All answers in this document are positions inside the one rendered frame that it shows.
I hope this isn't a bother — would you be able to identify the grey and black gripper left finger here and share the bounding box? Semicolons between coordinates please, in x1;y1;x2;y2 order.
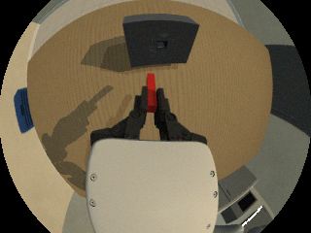
90;86;148;145

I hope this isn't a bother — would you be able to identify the red peg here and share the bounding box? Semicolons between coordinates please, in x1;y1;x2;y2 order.
147;73;157;113

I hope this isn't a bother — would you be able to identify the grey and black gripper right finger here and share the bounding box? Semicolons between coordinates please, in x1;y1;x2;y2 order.
154;88;207;145

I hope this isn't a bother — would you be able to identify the dark grey sloped panel with hole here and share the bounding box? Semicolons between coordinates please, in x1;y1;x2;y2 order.
122;14;199;68

